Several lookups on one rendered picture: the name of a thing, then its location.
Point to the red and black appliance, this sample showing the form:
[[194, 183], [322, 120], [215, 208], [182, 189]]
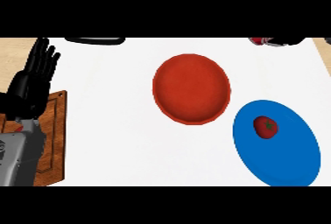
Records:
[[275, 41]]

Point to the black curved object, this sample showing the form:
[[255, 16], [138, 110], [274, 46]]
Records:
[[95, 40]]

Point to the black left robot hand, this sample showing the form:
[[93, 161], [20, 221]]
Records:
[[30, 84]]

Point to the red bowl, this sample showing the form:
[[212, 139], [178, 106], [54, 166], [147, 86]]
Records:
[[191, 89]]

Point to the red can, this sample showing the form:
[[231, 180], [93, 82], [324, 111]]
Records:
[[265, 127]]

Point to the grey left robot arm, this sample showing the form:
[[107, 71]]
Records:
[[17, 154]]

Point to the brown wooden cutting board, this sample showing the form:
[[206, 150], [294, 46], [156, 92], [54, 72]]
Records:
[[54, 137]]

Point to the blue plate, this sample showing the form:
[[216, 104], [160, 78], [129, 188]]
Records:
[[284, 151]]

